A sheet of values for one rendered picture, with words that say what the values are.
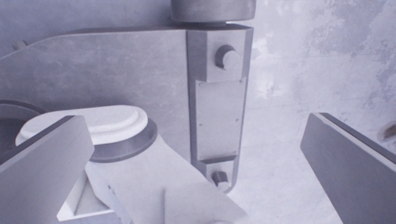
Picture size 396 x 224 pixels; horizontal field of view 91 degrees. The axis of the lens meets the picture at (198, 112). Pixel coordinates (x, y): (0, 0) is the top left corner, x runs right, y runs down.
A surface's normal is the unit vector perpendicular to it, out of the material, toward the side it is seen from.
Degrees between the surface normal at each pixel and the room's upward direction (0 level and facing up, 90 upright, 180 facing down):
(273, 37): 0
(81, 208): 90
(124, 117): 90
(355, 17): 0
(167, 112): 0
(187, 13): 49
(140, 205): 90
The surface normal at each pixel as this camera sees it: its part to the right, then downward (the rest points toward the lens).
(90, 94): 0.19, 0.47
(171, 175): -0.01, -0.88
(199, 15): -0.33, 0.48
